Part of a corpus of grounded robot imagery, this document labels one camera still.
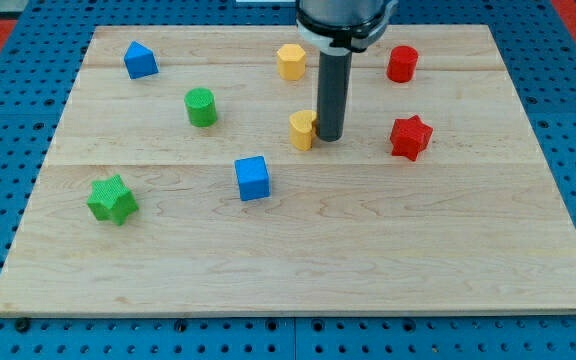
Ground green cylinder block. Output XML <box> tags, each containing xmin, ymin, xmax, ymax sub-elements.
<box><xmin>184</xmin><ymin>87</ymin><xmax>217</xmax><ymax>127</ymax></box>

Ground red cylinder block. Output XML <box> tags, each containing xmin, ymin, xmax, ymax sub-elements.
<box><xmin>386</xmin><ymin>45</ymin><xmax>419</xmax><ymax>83</ymax></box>

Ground green star block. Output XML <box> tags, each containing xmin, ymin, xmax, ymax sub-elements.
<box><xmin>86</xmin><ymin>174</ymin><xmax>139</xmax><ymax>226</ymax></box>

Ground red star block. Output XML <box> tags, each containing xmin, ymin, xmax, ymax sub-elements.
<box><xmin>390</xmin><ymin>115</ymin><xmax>434</xmax><ymax>161</ymax></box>

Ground blue cube block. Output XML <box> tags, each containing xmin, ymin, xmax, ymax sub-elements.
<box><xmin>234</xmin><ymin>156</ymin><xmax>270</xmax><ymax>201</ymax></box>

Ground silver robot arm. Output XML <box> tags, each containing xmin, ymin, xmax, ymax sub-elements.
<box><xmin>296</xmin><ymin>0</ymin><xmax>398</xmax><ymax>142</ymax></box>

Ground yellow heart block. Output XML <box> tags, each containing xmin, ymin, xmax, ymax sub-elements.
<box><xmin>289</xmin><ymin>110</ymin><xmax>317</xmax><ymax>151</ymax></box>

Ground yellow hexagon block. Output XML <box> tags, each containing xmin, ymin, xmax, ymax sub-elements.
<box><xmin>276</xmin><ymin>43</ymin><xmax>306</xmax><ymax>81</ymax></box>

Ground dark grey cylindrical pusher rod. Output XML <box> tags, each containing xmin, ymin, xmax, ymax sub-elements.
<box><xmin>317</xmin><ymin>52</ymin><xmax>352</xmax><ymax>142</ymax></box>

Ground light wooden board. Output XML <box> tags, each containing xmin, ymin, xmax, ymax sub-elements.
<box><xmin>0</xmin><ymin>25</ymin><xmax>576</xmax><ymax>318</ymax></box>

